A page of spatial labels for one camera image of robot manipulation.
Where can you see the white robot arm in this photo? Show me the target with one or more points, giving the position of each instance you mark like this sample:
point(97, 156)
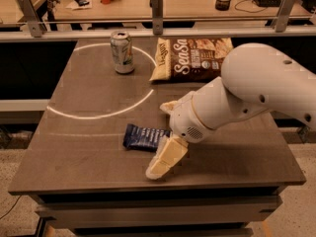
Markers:
point(255, 78)

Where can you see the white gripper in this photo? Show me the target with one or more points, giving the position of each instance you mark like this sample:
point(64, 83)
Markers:
point(185, 119)

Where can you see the black mesh cup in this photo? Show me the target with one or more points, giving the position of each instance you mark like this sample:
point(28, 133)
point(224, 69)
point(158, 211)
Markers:
point(222, 5)

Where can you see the silver green soda can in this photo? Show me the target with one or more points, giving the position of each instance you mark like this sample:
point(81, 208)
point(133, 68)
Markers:
point(121, 46)

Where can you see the brown sea salt chip bag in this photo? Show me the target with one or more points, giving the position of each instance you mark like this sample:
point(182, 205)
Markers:
point(190, 60)

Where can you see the blue rxbar blueberry wrapper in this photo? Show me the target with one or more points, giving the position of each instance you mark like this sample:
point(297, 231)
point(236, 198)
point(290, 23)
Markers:
point(143, 138)

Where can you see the metal guard rail frame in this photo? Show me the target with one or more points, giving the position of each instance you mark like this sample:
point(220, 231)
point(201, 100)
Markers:
point(52, 19)

